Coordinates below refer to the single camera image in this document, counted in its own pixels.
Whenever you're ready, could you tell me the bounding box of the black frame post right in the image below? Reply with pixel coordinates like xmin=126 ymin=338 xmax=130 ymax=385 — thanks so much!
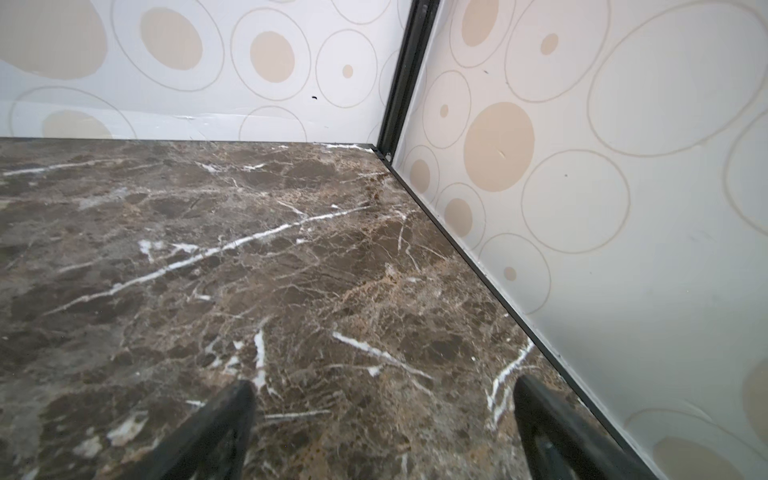
xmin=374 ymin=0 xmax=441 ymax=165

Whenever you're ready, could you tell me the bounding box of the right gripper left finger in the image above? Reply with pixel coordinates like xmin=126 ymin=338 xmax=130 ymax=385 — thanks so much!
xmin=122 ymin=380 xmax=257 ymax=479

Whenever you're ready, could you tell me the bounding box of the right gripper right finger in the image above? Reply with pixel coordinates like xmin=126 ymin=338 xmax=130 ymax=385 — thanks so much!
xmin=513 ymin=375 xmax=654 ymax=480

